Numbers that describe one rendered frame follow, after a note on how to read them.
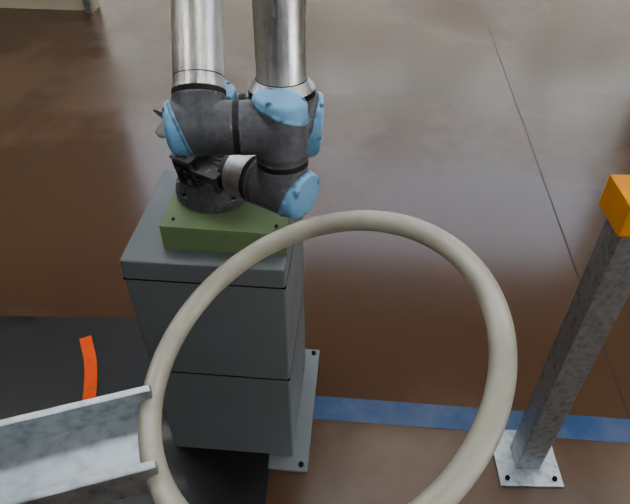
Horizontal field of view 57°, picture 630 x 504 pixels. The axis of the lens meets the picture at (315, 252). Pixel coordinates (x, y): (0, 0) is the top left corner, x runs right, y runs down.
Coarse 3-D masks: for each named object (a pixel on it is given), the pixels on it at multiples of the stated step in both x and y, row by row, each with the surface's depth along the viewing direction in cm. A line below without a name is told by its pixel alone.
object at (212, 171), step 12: (180, 156) 111; (204, 156) 111; (216, 156) 111; (228, 156) 107; (180, 168) 111; (192, 168) 109; (204, 168) 109; (216, 168) 108; (180, 180) 114; (192, 180) 111; (204, 180) 109; (216, 180) 107; (216, 192) 109
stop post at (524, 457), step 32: (608, 192) 125; (608, 224) 129; (608, 256) 129; (608, 288) 134; (576, 320) 144; (608, 320) 141; (576, 352) 149; (544, 384) 165; (576, 384) 158; (544, 416) 168; (512, 448) 192; (544, 448) 180; (512, 480) 185; (544, 480) 185
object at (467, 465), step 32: (320, 224) 86; (352, 224) 84; (384, 224) 81; (416, 224) 78; (256, 256) 88; (448, 256) 74; (224, 288) 88; (480, 288) 68; (192, 320) 85; (512, 320) 65; (160, 352) 81; (512, 352) 62; (160, 384) 78; (512, 384) 60; (160, 416) 76; (480, 416) 58; (160, 448) 72; (480, 448) 57; (160, 480) 68; (448, 480) 56
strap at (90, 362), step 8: (88, 336) 228; (80, 344) 225; (88, 344) 225; (88, 352) 222; (88, 360) 219; (96, 360) 219; (88, 368) 217; (96, 368) 217; (88, 376) 214; (96, 376) 214; (88, 384) 211; (96, 384) 211; (88, 392) 209
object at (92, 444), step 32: (32, 416) 73; (64, 416) 74; (96, 416) 76; (128, 416) 78; (0, 448) 75; (32, 448) 75; (64, 448) 75; (96, 448) 74; (128, 448) 74; (0, 480) 72; (32, 480) 72; (64, 480) 71; (96, 480) 67; (128, 480) 68
